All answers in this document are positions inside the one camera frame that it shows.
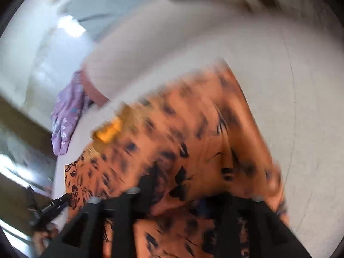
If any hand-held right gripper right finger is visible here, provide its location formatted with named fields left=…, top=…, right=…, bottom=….
left=199, top=192, right=313, bottom=258

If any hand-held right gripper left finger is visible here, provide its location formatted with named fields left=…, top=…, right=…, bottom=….
left=40, top=172, right=163, bottom=258

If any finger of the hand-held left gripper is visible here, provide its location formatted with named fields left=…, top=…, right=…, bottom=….
left=52, top=193, right=73, bottom=207

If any orange black floral garment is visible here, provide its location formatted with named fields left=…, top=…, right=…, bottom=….
left=64, top=59, right=291, bottom=258

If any person's left hand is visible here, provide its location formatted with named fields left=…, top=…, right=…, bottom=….
left=33, top=228, right=59, bottom=256

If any purple floral cloth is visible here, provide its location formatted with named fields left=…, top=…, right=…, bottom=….
left=51, top=70, right=93, bottom=156

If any brown wooden glazed door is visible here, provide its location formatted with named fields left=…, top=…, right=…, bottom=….
left=0, top=97, right=58, bottom=245

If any pink cloth band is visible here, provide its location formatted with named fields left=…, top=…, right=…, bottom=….
left=81, top=64, right=111, bottom=106

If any white bed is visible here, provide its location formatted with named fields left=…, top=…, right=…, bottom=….
left=51, top=0, right=344, bottom=250

